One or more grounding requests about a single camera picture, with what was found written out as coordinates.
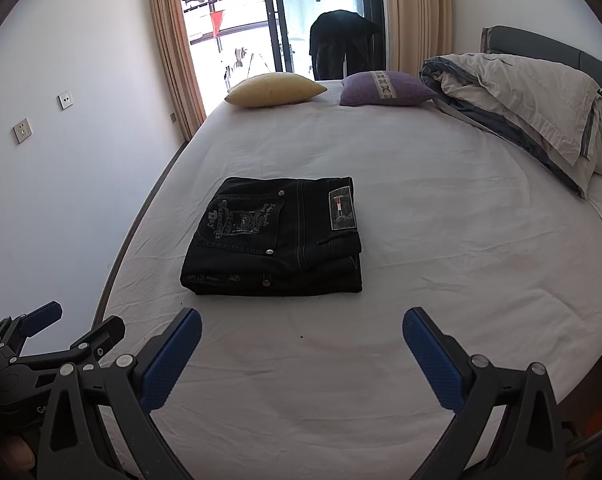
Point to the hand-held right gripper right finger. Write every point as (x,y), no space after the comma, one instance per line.
(431,360)

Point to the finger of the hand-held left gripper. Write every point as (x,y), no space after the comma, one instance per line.
(41,316)
(101,336)

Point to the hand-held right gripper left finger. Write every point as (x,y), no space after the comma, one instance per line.
(168,365)

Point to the black denim pants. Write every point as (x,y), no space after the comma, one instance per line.
(261,260)

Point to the person's left hand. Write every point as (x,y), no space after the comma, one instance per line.
(18,455)

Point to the bed with white sheet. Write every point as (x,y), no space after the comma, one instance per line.
(431,260)

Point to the orange container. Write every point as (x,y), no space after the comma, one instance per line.
(597,421)

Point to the beige grey trimmed duvet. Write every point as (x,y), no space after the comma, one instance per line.
(481,110)

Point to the purple cushion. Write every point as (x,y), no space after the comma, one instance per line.
(381,90)

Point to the beige grey trimmed pillow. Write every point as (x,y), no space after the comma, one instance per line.
(531,95)

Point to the beige curtain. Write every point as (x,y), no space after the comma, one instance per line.
(173,50)
(421,10)

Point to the yellow cushion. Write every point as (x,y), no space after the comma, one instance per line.
(276,89)

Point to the black garment over chair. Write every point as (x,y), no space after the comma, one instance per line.
(341,40)

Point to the grey bed headboard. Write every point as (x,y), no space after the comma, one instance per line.
(546,45)

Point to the red triangular flag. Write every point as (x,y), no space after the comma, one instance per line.
(217,21)

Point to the black framed balcony door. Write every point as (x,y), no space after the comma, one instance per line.
(276,10)

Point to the white wall socket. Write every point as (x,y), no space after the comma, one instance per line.
(23,131)
(66,100)

